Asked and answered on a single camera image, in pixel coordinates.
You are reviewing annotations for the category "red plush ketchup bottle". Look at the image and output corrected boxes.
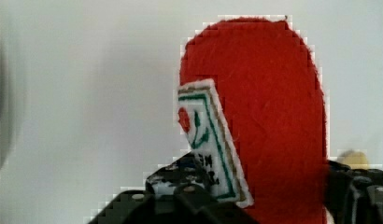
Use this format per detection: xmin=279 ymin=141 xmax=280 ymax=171
xmin=179 ymin=18 xmax=327 ymax=224

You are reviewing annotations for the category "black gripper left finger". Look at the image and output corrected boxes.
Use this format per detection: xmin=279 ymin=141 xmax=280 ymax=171
xmin=88 ymin=154 xmax=259 ymax=224

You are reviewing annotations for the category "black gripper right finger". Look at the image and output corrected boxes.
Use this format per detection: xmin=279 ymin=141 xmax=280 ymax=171
xmin=324 ymin=161 xmax=383 ymax=224

